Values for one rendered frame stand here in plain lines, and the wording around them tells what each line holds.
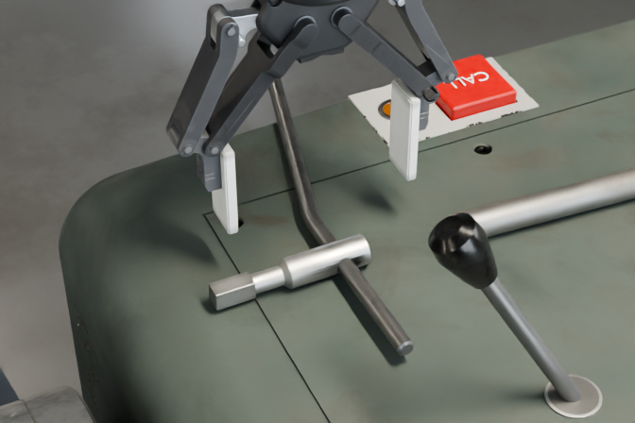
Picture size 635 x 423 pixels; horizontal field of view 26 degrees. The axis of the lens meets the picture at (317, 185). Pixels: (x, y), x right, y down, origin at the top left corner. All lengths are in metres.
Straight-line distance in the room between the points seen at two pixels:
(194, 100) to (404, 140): 0.17
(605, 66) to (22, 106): 2.27
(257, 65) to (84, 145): 2.28
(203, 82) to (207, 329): 0.17
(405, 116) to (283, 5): 0.15
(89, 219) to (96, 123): 2.18
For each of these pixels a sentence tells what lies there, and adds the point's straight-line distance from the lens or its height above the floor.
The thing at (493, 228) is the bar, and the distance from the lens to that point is 0.98.
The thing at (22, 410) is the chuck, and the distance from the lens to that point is 0.94.
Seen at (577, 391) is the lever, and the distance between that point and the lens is 0.88.
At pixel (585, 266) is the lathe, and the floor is 1.26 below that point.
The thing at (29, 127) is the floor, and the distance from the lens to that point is 3.22.
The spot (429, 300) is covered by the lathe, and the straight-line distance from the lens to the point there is 0.94.
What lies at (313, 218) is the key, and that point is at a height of 1.27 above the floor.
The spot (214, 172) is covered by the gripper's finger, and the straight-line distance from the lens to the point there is 0.90.
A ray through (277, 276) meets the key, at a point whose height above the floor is 1.27.
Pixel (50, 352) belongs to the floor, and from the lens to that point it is 2.68.
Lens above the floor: 1.91
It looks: 40 degrees down
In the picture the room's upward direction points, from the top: straight up
